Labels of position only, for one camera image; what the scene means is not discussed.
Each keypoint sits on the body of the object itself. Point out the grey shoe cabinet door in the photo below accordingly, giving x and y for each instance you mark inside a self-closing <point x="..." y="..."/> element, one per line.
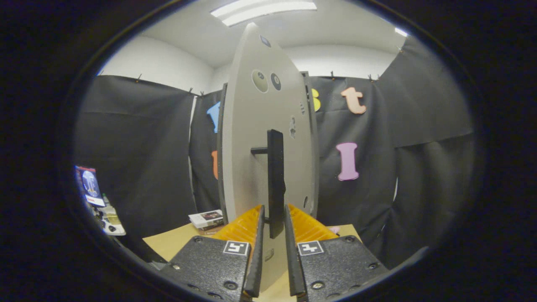
<point x="251" y="167"/>

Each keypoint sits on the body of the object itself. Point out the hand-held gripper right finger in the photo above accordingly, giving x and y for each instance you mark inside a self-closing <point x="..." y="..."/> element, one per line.
<point x="293" y="268"/>

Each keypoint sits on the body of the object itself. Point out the standing poster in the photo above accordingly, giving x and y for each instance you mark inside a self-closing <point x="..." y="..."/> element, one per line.
<point x="90" y="186"/>

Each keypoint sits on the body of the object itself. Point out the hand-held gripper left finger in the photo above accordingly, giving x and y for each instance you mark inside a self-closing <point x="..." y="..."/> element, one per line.
<point x="256" y="268"/>

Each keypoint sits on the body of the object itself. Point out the grey shoe cabinet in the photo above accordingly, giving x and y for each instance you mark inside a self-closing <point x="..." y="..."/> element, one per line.
<point x="220" y="197"/>

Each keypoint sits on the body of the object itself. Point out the long ceiling light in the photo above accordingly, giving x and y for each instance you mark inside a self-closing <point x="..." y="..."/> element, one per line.
<point x="260" y="8"/>

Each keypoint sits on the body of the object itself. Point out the brown book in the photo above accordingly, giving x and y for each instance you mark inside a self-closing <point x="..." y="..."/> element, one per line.
<point x="212" y="230"/>

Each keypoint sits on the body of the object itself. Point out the small ceiling light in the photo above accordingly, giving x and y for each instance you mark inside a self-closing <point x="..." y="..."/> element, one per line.
<point x="400" y="32"/>

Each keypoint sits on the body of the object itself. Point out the black backdrop cloth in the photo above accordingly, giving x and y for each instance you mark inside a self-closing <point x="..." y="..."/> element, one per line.
<point x="138" y="147"/>

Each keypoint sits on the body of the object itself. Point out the white book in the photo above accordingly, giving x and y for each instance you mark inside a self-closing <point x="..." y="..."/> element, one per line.
<point x="205" y="217"/>

